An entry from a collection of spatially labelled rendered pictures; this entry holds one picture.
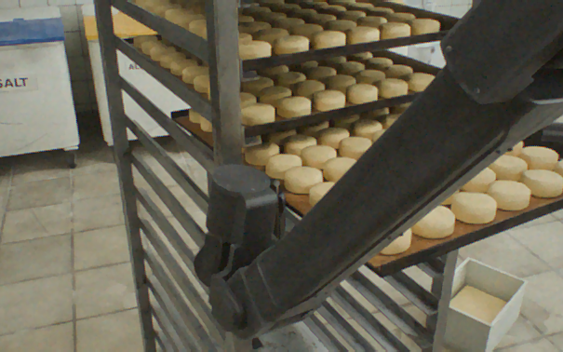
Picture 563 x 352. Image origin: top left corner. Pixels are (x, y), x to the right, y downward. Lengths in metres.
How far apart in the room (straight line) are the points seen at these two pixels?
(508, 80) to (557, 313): 2.04
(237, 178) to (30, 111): 2.62
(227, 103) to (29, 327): 1.60
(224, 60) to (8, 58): 2.40
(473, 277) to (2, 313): 1.69
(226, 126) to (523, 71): 0.51
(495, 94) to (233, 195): 0.31
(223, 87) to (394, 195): 0.39
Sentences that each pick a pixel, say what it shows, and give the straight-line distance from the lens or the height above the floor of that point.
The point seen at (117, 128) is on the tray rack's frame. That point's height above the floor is 0.86.
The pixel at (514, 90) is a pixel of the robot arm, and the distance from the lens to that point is 0.30.
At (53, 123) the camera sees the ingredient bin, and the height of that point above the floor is 0.28.
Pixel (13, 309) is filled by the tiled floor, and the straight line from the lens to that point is 2.31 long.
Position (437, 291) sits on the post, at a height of 0.63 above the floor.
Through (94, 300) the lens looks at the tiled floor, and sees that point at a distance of 2.24.
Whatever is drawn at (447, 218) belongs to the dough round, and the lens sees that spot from 0.65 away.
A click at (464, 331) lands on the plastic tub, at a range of 1.96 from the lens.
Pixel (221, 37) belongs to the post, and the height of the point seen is 1.18.
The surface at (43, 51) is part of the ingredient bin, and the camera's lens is 3.04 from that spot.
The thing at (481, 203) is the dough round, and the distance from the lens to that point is 0.69.
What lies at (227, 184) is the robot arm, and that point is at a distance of 0.54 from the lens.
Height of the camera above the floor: 1.34
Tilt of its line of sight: 27 degrees down
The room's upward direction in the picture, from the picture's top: straight up
